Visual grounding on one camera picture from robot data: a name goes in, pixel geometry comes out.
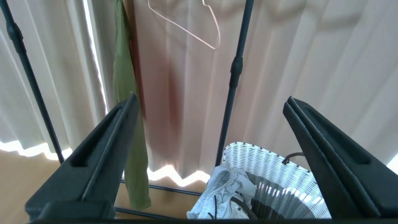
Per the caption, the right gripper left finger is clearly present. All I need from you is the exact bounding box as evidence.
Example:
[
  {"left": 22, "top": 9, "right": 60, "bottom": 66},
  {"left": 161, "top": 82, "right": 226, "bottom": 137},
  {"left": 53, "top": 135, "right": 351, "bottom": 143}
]
[{"left": 25, "top": 92, "right": 140, "bottom": 221}]

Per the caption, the white laundry basket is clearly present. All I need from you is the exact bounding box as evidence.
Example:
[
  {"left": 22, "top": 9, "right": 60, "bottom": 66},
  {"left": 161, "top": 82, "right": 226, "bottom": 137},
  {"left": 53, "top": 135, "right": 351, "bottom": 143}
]
[{"left": 221, "top": 142, "right": 333, "bottom": 220}]

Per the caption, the pale grey garment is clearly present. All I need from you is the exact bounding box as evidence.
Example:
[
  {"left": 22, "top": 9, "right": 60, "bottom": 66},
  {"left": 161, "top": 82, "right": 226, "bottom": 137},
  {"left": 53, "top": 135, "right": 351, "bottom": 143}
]
[{"left": 186, "top": 164, "right": 257, "bottom": 220}]

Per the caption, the black clothes rack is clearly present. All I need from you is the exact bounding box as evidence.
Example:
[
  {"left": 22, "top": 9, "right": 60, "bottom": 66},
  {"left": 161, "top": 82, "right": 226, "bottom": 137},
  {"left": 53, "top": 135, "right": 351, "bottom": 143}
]
[{"left": 0, "top": 0, "right": 255, "bottom": 220}]

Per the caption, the beige curtain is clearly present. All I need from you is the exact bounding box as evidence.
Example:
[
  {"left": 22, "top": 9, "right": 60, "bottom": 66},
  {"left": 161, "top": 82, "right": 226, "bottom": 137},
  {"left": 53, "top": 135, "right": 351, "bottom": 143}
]
[{"left": 0, "top": 0, "right": 398, "bottom": 187}]

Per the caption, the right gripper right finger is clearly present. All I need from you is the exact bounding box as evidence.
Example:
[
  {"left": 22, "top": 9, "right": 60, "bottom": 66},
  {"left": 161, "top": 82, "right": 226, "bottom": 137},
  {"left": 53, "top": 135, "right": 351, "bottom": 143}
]
[{"left": 282, "top": 95, "right": 398, "bottom": 219}]

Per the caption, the pink clothes hanger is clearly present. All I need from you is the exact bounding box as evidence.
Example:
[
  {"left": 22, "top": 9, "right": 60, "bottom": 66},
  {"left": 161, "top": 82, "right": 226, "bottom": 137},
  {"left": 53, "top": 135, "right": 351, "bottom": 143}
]
[{"left": 147, "top": 0, "right": 221, "bottom": 50}]

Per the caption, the green sleeveless shirt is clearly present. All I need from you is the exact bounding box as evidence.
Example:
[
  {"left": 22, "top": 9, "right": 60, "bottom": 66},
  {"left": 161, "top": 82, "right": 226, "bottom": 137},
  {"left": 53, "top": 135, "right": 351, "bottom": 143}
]
[{"left": 112, "top": 0, "right": 152, "bottom": 210}]

